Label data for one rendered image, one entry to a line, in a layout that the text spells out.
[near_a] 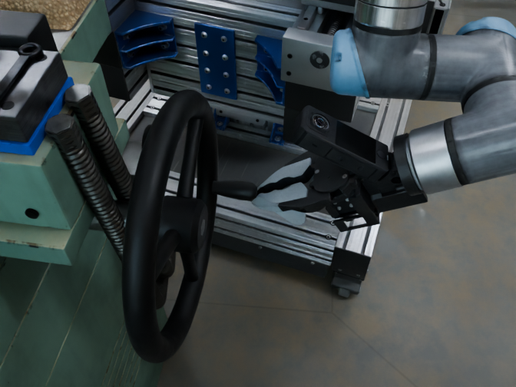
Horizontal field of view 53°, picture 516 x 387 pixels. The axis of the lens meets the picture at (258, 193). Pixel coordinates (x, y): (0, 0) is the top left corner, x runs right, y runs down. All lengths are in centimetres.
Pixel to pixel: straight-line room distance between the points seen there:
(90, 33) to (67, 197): 31
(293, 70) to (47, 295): 53
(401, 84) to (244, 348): 93
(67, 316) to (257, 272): 79
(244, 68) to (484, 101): 64
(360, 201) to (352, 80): 14
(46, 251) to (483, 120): 44
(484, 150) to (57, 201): 41
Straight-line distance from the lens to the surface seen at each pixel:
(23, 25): 52
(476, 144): 56
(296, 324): 140
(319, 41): 88
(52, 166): 46
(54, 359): 77
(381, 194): 63
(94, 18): 75
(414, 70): 60
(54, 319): 74
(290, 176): 65
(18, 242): 52
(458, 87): 62
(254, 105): 117
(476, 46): 63
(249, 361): 136
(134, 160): 91
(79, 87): 49
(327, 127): 57
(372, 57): 59
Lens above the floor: 126
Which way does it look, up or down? 50 degrees down
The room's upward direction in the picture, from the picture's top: straight up
